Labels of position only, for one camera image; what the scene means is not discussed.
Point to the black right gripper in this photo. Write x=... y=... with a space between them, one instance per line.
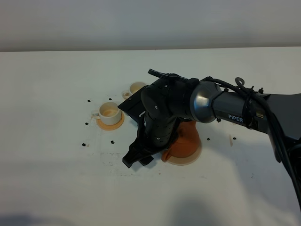
x=153 y=134

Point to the brown clay teapot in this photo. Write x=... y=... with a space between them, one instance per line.
x=186 y=143

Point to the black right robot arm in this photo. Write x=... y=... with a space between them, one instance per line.
x=158 y=109

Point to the beige round teapot coaster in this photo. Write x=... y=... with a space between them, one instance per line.
x=186 y=160

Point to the orange coaster near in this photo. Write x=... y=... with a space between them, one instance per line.
x=110 y=127

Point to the white teacup near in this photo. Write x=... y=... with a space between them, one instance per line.
x=108 y=113

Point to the white teacup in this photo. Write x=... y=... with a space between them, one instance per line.
x=108 y=113
x=133 y=88

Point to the white teacup far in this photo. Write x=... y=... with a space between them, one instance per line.
x=133 y=88

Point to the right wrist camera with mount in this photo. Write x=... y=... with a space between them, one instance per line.
x=133 y=106

